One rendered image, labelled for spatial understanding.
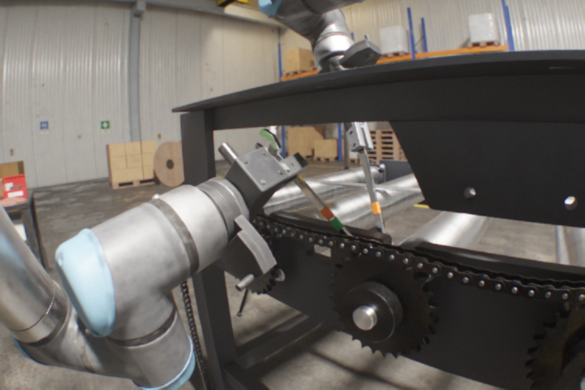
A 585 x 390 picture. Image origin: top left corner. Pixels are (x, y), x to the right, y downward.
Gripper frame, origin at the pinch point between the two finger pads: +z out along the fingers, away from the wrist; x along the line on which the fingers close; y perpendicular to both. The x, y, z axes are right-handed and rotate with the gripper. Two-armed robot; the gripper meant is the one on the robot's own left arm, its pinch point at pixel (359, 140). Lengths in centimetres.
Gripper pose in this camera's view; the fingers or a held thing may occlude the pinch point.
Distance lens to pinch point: 55.5
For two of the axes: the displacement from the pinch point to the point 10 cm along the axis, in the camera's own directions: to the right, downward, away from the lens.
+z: 1.4, 9.2, -3.6
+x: -7.8, -1.2, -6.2
